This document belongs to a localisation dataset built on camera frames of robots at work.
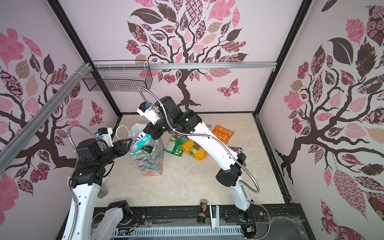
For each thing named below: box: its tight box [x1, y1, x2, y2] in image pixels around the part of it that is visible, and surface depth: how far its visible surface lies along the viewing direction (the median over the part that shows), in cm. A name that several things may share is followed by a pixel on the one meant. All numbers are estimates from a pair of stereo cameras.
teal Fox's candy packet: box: [130, 130, 152, 155], surface depth 65 cm
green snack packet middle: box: [164, 133, 187, 157], surface depth 99 cm
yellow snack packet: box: [181, 139, 208, 161], surface depth 95 cm
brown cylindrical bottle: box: [197, 198, 208, 224], surface depth 74 cm
